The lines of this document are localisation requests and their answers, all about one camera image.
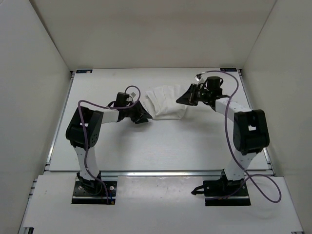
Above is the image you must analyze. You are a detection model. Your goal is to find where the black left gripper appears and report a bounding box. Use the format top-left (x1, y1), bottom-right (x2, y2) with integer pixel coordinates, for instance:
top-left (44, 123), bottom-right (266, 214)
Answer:
top-left (124, 100), bottom-right (153, 125)

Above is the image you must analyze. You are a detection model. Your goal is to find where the corner label sticker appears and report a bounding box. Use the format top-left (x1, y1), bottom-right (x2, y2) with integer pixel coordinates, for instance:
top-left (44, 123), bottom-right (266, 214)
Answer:
top-left (220, 68), bottom-right (237, 72)
top-left (76, 69), bottom-right (93, 74)

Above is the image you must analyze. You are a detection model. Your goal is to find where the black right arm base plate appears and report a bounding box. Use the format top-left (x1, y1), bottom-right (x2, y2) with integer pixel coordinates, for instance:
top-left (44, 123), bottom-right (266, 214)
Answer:
top-left (203, 179), bottom-right (251, 207)

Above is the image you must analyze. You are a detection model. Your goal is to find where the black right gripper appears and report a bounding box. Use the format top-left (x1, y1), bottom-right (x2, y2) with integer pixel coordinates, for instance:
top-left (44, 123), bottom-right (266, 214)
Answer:
top-left (175, 84), bottom-right (211, 107)

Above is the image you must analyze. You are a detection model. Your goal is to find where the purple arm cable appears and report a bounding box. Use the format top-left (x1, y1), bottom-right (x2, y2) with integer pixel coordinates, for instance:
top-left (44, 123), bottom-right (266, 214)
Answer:
top-left (199, 70), bottom-right (281, 203)
top-left (78, 85), bottom-right (141, 204)

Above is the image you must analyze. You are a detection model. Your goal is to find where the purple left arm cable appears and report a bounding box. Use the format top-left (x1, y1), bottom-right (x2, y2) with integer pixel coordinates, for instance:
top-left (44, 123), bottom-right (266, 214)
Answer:
top-left (78, 85), bottom-right (141, 204)

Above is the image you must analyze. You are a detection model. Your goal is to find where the right corner label sticker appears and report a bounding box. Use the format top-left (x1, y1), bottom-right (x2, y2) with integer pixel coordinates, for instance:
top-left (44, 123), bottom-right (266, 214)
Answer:
top-left (220, 68), bottom-right (237, 72)

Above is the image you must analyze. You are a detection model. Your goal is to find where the left corner label sticker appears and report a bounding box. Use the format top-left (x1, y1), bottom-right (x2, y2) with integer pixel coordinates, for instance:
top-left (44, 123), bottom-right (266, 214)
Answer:
top-left (76, 69), bottom-right (93, 74)

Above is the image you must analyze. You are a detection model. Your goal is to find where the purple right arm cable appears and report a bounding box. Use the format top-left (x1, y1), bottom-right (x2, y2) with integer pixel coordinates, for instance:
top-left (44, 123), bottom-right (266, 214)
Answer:
top-left (199, 70), bottom-right (281, 203)

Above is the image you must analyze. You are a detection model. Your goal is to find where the aluminium front table rail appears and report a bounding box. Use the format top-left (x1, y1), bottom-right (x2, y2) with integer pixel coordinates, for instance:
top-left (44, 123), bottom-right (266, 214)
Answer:
top-left (101, 170), bottom-right (221, 177)

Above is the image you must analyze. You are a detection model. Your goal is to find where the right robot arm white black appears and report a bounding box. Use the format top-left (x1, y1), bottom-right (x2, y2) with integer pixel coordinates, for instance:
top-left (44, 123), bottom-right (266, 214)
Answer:
top-left (176, 76), bottom-right (270, 195)

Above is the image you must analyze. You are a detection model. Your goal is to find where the white pleated skirt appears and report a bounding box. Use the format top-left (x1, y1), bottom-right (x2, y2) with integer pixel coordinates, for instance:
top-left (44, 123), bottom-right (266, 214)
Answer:
top-left (142, 85), bottom-right (187, 120)

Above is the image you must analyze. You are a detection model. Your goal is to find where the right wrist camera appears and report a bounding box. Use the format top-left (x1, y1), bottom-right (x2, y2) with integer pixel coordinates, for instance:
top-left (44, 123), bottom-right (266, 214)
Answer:
top-left (195, 73), bottom-right (202, 82)

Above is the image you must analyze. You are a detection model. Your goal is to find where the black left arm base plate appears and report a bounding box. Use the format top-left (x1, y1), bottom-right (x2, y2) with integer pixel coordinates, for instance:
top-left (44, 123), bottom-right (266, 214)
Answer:
top-left (71, 179), bottom-right (117, 205)

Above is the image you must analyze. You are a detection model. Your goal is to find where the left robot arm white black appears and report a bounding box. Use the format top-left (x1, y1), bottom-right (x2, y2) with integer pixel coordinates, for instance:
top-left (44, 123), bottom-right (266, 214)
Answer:
top-left (65, 92), bottom-right (152, 195)

